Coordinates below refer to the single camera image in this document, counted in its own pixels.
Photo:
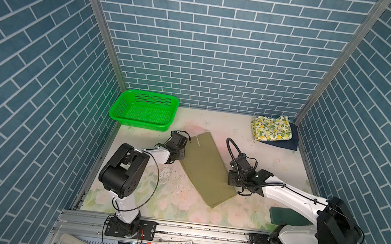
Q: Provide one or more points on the olive khaki skirt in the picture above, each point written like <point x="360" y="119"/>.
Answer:
<point x="205" y="168"/>

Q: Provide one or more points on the dark green pad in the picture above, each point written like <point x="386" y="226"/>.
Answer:
<point x="285" y="216"/>

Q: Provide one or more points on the yellow lemon print skirt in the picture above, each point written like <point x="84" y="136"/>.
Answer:
<point x="271" y="129"/>

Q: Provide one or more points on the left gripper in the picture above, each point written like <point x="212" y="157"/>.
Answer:
<point x="182" y="156"/>

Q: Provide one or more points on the green plastic basket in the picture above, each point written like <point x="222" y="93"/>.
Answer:
<point x="145" y="109"/>

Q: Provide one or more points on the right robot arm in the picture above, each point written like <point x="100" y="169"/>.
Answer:
<point x="330" y="221"/>

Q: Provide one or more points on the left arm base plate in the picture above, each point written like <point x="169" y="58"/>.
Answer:
<point x="142" y="228"/>

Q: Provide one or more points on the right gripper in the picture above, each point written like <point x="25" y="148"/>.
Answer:
<point x="231" y="175"/>

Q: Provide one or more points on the dark blue denim skirt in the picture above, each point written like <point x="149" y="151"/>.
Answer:
<point x="291" y="144"/>

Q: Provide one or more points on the white plastic cup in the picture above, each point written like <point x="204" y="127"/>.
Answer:
<point x="69" y="239"/>

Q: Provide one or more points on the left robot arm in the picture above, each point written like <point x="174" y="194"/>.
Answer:
<point x="121" y="175"/>

